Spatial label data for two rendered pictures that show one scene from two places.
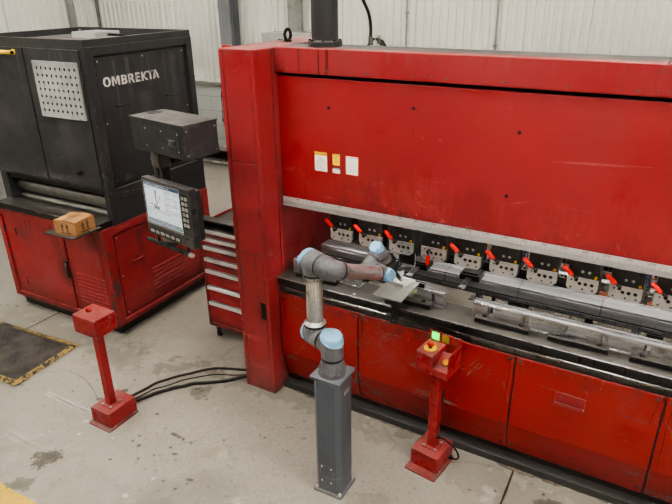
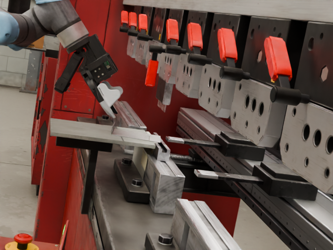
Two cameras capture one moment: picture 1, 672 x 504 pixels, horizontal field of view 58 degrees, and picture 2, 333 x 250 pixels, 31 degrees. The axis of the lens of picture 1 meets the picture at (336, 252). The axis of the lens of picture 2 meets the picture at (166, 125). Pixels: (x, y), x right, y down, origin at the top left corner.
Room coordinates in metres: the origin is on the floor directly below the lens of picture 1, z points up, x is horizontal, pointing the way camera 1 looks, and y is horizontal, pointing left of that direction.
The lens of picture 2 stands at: (2.16, -1.60, 1.32)
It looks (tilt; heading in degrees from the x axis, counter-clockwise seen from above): 10 degrees down; 47
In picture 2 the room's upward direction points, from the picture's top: 10 degrees clockwise
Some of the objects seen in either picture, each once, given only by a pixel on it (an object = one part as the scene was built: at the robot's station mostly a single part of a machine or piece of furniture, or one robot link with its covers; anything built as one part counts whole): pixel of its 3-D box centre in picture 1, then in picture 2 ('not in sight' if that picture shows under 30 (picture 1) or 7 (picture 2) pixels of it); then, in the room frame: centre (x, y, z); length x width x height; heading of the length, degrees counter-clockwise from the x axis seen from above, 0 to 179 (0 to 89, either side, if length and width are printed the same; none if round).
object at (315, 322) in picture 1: (314, 299); not in sight; (2.72, 0.11, 1.15); 0.15 x 0.12 x 0.55; 39
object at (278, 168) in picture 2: (468, 278); (252, 175); (3.21, -0.79, 1.01); 0.26 x 0.12 x 0.05; 150
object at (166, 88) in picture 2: (407, 259); (164, 91); (3.24, -0.42, 1.13); 0.10 x 0.02 x 0.10; 60
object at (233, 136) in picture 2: (416, 266); (213, 141); (3.38, -0.50, 1.01); 0.26 x 0.12 x 0.05; 150
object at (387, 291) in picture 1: (396, 289); (100, 132); (3.11, -0.35, 1.00); 0.26 x 0.18 x 0.01; 150
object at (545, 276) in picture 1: (544, 266); (283, 82); (2.84, -1.09, 1.26); 0.15 x 0.09 x 0.17; 60
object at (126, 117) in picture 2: (328, 271); (125, 124); (3.51, 0.05, 0.92); 0.50 x 0.06 x 0.10; 60
